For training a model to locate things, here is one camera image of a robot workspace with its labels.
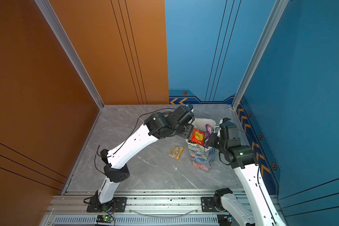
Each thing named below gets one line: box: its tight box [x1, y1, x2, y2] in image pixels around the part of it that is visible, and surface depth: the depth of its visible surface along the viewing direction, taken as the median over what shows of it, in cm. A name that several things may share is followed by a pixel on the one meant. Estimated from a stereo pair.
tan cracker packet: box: [168, 145, 186, 161], surface depth 93 cm
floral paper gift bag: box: [185, 139, 216, 171], surface depth 75 cm
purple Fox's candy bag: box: [203, 123, 211, 149], surface depth 77 cm
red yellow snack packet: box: [189, 128, 206, 146], surface depth 79 cm
